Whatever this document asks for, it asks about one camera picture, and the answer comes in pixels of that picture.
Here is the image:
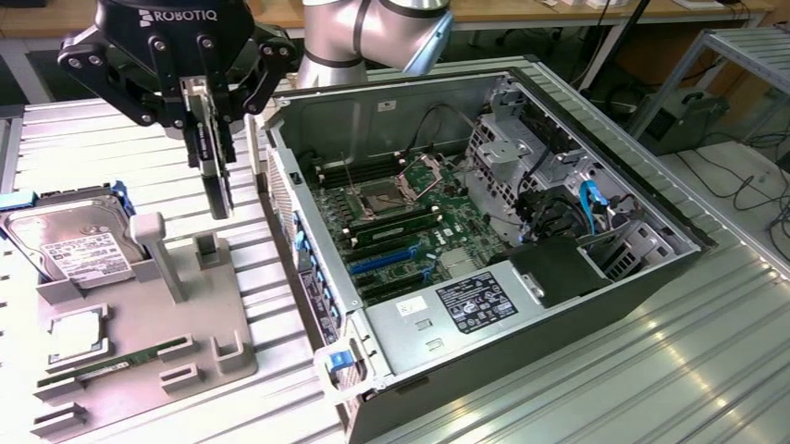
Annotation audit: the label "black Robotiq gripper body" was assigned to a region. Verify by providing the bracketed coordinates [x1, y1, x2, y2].
[91, 0, 258, 96]

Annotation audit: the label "black graphics card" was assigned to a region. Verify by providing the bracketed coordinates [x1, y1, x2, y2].
[185, 78, 239, 221]

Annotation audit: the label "black RAM slot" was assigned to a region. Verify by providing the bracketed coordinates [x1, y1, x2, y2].
[317, 154, 402, 179]
[341, 205, 434, 233]

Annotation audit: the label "CPU socket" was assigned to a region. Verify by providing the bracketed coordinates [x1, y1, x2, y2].
[354, 181, 410, 219]

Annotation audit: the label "silver hard disk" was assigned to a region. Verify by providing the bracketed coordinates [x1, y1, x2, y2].
[0, 192, 139, 291]

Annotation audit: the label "silver drive cage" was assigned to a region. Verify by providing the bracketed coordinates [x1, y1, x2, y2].
[465, 110, 546, 187]

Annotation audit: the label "green RAM stick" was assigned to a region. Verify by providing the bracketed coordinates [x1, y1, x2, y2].
[36, 336, 190, 389]
[347, 216, 437, 245]

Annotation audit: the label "green motherboard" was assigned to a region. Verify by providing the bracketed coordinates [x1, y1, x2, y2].
[306, 146, 516, 310]

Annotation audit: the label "blue expansion slot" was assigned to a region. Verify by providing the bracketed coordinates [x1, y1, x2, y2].
[349, 248, 415, 275]

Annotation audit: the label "black expansion slot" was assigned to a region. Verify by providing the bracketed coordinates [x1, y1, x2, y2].
[357, 272, 429, 300]

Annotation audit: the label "wooden desk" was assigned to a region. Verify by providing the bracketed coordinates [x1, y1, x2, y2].
[443, 0, 790, 32]

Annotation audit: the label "grey parts rack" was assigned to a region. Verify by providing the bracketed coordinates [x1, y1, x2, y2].
[28, 211, 261, 439]

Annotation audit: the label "silver CPU chip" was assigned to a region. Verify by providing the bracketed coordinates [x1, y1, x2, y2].
[47, 315, 107, 367]

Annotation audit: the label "grey power supply unit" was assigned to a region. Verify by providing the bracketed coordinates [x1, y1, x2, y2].
[363, 260, 552, 376]

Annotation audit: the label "black floor device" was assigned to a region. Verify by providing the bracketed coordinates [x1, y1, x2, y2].
[644, 91, 733, 156]

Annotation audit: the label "metal disk bay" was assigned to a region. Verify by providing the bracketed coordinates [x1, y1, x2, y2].
[580, 218, 678, 284]

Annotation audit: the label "open black PC case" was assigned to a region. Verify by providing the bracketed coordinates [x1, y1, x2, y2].
[250, 54, 721, 444]

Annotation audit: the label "black flat cable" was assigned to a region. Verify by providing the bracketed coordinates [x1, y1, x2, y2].
[411, 105, 479, 156]

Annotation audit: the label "blue disk carrier bracket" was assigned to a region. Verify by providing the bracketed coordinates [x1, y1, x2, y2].
[0, 180, 138, 224]

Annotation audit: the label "metal socket cover frame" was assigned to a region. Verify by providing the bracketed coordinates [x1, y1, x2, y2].
[397, 154, 447, 196]

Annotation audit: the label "black power wire bundle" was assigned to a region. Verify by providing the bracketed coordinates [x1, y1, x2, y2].
[517, 190, 584, 242]

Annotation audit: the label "blue data wire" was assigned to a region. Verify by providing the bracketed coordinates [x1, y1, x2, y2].
[578, 179, 601, 239]

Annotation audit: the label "grey metal shelf frame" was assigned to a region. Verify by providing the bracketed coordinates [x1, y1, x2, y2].
[644, 26, 790, 145]

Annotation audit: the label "black floor cables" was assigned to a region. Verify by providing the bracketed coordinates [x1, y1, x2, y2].
[676, 132, 790, 232]

